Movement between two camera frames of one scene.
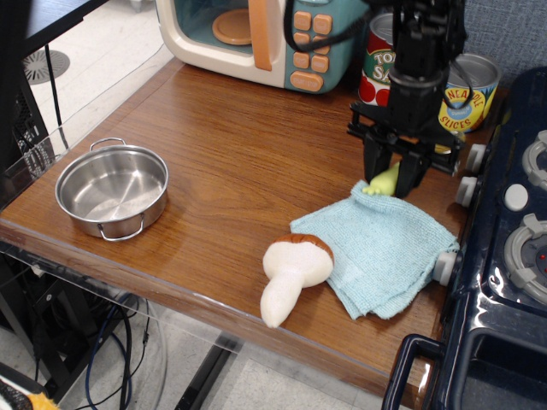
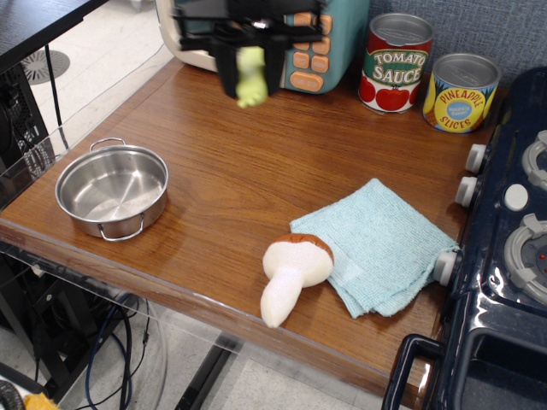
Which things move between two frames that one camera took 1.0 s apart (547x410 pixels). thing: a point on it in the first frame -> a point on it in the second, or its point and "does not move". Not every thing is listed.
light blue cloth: [385, 249] does not move
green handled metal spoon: [385, 182] -> [251, 85]
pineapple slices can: [483, 74] does not move
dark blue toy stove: [495, 332] does not move
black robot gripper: [411, 120] -> [227, 26]
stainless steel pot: [114, 189] does not move
